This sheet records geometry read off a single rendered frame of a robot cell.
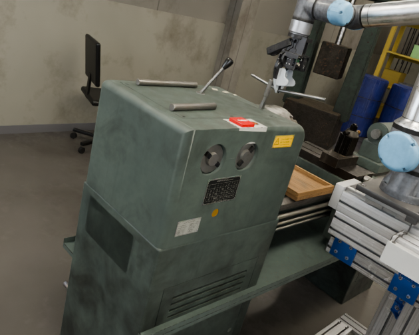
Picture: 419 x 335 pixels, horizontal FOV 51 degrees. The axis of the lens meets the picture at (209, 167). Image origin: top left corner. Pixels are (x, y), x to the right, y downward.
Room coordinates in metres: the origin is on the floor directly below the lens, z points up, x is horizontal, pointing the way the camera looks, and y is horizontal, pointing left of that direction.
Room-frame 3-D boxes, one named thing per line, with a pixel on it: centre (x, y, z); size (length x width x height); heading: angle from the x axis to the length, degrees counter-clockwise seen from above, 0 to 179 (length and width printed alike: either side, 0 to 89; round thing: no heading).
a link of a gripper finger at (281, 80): (1.59, -0.17, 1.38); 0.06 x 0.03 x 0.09; 48
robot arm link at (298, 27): (1.60, -0.18, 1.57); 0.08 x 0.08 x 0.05
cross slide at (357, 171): (2.26, -0.60, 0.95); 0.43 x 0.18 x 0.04; 48
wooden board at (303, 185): (2.03, -0.37, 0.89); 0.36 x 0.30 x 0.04; 48
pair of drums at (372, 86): (7.56, -2.53, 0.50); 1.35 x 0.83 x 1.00; 50
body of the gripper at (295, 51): (1.60, -0.18, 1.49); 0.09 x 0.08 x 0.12; 48
